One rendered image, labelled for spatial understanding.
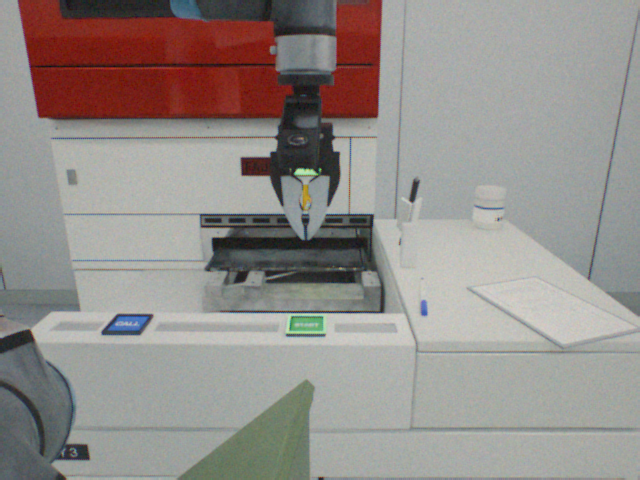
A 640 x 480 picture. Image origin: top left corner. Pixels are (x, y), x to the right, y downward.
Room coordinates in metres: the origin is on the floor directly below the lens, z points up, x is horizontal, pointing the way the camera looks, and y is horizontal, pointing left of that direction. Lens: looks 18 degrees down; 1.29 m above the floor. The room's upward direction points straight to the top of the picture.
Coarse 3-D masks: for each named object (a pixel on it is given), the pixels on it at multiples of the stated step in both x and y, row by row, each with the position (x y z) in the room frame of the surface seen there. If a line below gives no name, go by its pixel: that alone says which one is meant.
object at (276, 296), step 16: (240, 288) 0.94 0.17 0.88; (272, 288) 0.94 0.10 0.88; (288, 288) 0.94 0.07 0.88; (304, 288) 0.94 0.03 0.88; (320, 288) 0.94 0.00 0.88; (336, 288) 0.94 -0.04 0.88; (352, 288) 0.94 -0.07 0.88; (208, 304) 0.89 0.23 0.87; (224, 304) 0.89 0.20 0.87; (240, 304) 0.89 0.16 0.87; (256, 304) 0.89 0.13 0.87; (272, 304) 0.89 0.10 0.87; (288, 304) 0.89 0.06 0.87; (304, 304) 0.88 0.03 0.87; (320, 304) 0.88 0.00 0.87; (336, 304) 0.88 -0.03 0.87; (352, 304) 0.88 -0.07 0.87; (368, 304) 0.88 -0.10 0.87
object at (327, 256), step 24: (240, 240) 1.21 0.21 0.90; (264, 240) 1.21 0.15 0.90; (288, 240) 1.21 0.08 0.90; (312, 240) 1.21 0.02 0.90; (336, 240) 1.21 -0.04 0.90; (216, 264) 1.03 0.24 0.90; (240, 264) 1.03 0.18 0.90; (264, 264) 1.03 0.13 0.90; (288, 264) 1.03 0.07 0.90; (312, 264) 1.03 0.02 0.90; (336, 264) 1.03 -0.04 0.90; (360, 264) 1.03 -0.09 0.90
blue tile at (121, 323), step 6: (120, 318) 0.63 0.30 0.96; (126, 318) 0.63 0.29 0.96; (132, 318) 0.63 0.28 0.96; (138, 318) 0.63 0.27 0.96; (144, 318) 0.63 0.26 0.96; (114, 324) 0.61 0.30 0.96; (120, 324) 0.61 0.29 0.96; (126, 324) 0.61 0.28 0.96; (132, 324) 0.61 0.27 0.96; (138, 324) 0.61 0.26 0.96
